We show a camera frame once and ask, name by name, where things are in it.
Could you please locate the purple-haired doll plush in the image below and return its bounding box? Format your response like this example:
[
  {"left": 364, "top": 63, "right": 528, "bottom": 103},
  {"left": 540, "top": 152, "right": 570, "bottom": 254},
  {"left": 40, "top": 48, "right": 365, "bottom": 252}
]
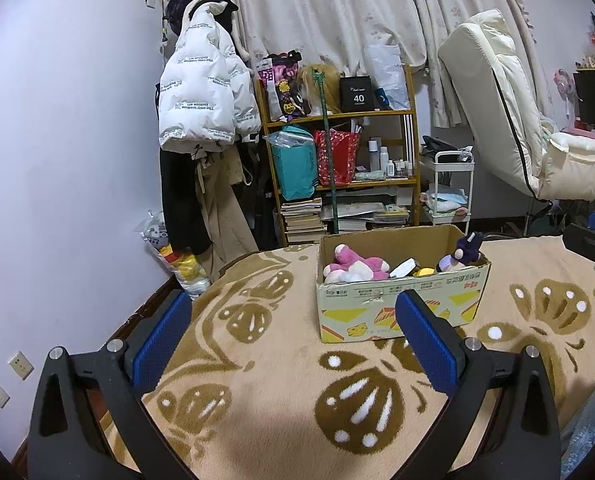
[{"left": 436, "top": 232, "right": 484, "bottom": 272}]

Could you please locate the pink bear plush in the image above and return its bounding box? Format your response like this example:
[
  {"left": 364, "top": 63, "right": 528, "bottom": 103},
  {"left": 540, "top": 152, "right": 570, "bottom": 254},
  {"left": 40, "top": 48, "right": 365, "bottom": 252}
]
[{"left": 322, "top": 244, "right": 391, "bottom": 284}]

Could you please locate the cream reclining chair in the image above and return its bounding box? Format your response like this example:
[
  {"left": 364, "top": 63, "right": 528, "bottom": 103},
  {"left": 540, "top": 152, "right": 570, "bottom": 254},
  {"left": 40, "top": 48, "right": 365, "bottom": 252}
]
[{"left": 439, "top": 9, "right": 595, "bottom": 202}]

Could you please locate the white rolling cart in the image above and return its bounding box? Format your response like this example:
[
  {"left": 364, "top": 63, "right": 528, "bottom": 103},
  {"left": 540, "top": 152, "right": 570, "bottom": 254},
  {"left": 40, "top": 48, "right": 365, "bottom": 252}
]
[{"left": 421, "top": 148, "right": 475, "bottom": 234}]

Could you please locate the beige patterned blanket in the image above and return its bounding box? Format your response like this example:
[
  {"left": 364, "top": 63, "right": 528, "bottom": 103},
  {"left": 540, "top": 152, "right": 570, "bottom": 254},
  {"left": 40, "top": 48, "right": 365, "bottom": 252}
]
[{"left": 143, "top": 237, "right": 595, "bottom": 479}]

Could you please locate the bag of plush toys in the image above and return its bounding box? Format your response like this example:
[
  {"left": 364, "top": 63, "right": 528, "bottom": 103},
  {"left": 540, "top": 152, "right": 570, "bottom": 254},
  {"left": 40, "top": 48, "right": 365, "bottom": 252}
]
[{"left": 137, "top": 210, "right": 212, "bottom": 300}]

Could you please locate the printed cardboard box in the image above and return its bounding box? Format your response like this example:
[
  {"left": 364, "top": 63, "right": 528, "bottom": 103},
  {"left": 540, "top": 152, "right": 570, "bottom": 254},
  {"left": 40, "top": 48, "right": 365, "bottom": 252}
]
[{"left": 316, "top": 224, "right": 491, "bottom": 344}]

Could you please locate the beige trench coat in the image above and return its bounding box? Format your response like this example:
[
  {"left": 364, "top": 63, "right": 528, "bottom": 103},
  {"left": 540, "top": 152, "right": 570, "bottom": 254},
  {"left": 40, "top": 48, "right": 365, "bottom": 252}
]
[{"left": 191, "top": 146, "right": 262, "bottom": 281}]

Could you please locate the black coat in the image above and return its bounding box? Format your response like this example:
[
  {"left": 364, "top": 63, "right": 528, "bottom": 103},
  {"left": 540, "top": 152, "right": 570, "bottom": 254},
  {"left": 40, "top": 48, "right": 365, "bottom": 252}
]
[{"left": 160, "top": 150, "right": 212, "bottom": 256}]

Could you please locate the wooden bookshelf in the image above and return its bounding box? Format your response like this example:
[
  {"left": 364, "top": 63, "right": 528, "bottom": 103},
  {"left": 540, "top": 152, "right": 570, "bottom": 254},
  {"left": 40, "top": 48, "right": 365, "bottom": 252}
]
[{"left": 255, "top": 65, "right": 421, "bottom": 226}]

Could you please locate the red patterned bag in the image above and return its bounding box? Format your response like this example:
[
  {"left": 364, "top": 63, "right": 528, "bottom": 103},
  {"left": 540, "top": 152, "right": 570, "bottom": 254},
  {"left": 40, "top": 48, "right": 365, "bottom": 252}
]
[{"left": 314, "top": 129, "right": 361, "bottom": 186}]

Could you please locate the black box with 40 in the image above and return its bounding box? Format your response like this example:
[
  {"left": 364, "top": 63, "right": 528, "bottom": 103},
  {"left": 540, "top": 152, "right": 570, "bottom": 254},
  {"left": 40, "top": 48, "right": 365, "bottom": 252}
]
[{"left": 340, "top": 76, "right": 375, "bottom": 113}]

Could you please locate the stack of books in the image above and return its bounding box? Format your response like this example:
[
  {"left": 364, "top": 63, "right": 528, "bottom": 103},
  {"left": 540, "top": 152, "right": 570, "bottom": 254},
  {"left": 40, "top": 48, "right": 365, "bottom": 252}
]
[{"left": 280, "top": 197, "right": 327, "bottom": 244}]

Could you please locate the teal bag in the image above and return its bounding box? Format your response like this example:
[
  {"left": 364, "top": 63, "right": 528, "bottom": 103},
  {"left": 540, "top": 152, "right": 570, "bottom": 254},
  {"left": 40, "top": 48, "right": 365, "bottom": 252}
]
[{"left": 266, "top": 126, "right": 318, "bottom": 200}]

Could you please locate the green pole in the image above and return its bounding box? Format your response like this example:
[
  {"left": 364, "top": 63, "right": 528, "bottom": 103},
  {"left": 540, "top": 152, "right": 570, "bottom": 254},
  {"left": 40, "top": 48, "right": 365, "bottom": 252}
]
[{"left": 313, "top": 68, "right": 339, "bottom": 234}]

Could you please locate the white curtain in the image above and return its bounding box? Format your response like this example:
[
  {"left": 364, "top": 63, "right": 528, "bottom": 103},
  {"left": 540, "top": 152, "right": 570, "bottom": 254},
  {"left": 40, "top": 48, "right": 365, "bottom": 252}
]
[{"left": 233, "top": 0, "right": 552, "bottom": 128}]

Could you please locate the white puffer jacket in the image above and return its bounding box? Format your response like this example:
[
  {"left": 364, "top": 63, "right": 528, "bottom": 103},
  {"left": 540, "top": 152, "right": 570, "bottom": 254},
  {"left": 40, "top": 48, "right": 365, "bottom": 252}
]
[{"left": 158, "top": 0, "right": 262, "bottom": 159}]

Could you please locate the colourful character bag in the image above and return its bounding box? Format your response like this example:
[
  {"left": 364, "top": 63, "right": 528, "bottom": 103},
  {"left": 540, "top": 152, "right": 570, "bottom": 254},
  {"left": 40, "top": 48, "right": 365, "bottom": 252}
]
[{"left": 257, "top": 50, "right": 311, "bottom": 122}]

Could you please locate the wall power outlet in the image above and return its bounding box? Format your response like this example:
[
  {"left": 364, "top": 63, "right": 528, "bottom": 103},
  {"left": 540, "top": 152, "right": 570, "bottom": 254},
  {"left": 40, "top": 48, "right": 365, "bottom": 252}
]
[{"left": 8, "top": 351, "right": 35, "bottom": 380}]

